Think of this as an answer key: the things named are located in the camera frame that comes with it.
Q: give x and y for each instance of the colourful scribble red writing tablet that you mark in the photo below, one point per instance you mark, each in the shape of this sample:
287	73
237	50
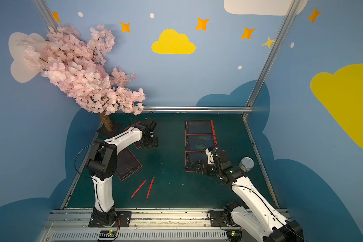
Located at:
198	142

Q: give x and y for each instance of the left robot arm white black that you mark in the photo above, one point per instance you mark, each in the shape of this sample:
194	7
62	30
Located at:
102	164

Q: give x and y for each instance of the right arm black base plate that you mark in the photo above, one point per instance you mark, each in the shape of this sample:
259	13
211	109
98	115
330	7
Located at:
221	218

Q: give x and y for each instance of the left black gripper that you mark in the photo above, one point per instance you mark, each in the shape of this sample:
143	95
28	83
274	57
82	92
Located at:
151	140

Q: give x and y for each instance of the aluminium front rail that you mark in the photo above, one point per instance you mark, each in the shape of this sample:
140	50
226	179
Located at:
72	225

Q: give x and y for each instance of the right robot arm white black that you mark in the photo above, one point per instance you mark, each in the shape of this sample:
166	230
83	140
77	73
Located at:
258	217

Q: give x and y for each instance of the pink cherry blossom tree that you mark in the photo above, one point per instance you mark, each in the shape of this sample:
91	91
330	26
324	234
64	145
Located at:
77	69

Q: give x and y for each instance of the aluminium back frame bar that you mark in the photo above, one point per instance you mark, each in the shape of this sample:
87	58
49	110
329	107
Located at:
198	109

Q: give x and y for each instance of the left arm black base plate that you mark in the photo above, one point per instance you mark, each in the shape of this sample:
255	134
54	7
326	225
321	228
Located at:
110	219

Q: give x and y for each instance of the red stylus pair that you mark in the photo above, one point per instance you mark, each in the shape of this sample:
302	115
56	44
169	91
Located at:
212	127

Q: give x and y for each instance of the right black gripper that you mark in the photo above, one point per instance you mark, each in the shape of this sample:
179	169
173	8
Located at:
209	169

